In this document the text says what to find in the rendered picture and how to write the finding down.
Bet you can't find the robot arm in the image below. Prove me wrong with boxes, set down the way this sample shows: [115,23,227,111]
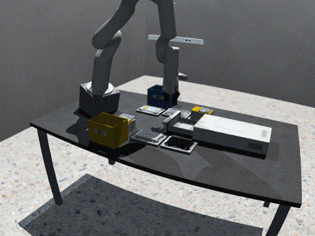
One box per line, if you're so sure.
[86,0,188,95]

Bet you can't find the olive-brown open bin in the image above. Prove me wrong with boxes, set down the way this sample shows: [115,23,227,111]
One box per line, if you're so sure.
[87,112,128,149]

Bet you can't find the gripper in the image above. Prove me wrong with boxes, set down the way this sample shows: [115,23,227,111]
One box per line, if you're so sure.
[162,75,180,106]

